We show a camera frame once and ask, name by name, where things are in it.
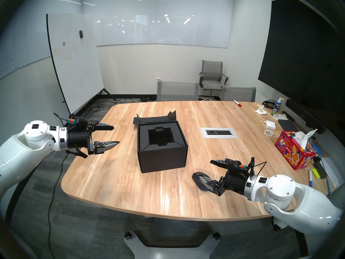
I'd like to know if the black video bar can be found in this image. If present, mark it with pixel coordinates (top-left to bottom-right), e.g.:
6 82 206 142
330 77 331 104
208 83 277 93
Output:
285 99 326 134

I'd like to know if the black Logitech computer mouse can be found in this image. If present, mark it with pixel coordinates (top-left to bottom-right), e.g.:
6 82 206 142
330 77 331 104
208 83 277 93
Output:
192 172 213 191

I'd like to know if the black keyboard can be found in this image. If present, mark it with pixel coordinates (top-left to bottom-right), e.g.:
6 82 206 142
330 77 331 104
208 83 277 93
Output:
278 119 299 133

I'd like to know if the right wrist camera cable black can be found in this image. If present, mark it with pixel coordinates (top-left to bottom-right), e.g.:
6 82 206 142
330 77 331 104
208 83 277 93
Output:
248 158 267 179

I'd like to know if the wide glass wall whiteboard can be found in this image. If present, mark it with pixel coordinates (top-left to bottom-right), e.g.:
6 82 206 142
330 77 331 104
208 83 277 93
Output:
93 14 232 49

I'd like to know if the Expo cleaner spray bottle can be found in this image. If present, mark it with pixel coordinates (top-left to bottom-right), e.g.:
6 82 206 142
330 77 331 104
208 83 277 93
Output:
271 97 284 116

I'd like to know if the black floor cable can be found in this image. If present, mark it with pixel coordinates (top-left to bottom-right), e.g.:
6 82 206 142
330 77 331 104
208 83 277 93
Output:
85 98 135 114

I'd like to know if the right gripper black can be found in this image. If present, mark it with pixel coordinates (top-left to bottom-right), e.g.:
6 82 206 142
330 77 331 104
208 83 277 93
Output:
199 159 250 197

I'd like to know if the glass wall whiteboard with scribbles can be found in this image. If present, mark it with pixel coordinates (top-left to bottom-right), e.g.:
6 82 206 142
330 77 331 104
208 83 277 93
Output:
0 2 82 80

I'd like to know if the large black wall television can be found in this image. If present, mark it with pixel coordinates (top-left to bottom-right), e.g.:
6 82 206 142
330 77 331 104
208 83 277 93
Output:
257 0 345 118

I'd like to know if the white tissue sheet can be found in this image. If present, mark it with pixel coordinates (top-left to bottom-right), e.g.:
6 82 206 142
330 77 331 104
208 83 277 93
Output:
292 128 318 149

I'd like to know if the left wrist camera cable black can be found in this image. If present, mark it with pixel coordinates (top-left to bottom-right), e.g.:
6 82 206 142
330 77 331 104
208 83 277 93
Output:
48 113 71 259

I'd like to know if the black cardboard box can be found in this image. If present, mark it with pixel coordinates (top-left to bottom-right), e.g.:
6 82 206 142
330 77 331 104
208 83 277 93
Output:
133 110 188 174

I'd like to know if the white coiled charger cable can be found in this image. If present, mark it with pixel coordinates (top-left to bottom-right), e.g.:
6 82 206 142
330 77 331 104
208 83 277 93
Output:
260 120 278 138

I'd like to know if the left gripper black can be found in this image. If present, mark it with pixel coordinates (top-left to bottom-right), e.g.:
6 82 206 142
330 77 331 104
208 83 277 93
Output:
67 122 120 155

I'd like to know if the black whiteboard eraser block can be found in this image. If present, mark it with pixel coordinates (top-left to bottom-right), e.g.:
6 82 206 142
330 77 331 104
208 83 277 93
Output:
313 156 328 179

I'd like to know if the mobile whiteboard on black stand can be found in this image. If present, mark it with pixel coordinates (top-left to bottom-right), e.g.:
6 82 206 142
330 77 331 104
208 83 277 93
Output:
46 13 118 121

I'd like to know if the wrist camera cable black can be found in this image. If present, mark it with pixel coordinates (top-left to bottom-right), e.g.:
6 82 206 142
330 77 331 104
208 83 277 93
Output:
48 113 71 259
248 158 267 179

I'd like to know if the colourful Kleenex tissue box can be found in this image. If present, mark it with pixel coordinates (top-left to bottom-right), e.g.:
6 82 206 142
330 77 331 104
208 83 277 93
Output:
274 131 316 170

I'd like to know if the blue flat packet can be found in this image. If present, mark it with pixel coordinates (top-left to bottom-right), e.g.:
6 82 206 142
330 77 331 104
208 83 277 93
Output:
310 141 324 156

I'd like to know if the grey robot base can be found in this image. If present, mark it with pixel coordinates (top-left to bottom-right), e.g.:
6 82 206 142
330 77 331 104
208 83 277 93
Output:
123 230 221 259

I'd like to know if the grey plain mesh chair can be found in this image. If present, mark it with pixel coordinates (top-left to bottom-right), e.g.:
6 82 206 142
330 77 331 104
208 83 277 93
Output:
220 86 256 102

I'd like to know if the grey ribbed mesh chair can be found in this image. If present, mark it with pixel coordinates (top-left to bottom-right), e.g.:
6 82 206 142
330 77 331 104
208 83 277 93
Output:
157 79 200 102

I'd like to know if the silver table power outlet panel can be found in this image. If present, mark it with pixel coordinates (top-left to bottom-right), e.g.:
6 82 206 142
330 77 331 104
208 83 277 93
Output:
200 127 238 139

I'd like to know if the black looped gripper cable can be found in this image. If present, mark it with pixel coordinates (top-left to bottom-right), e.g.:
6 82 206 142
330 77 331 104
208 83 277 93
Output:
66 144 88 159

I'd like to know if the grey office chair with armrests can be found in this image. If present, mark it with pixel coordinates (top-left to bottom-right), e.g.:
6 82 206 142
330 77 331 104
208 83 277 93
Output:
199 60 229 101

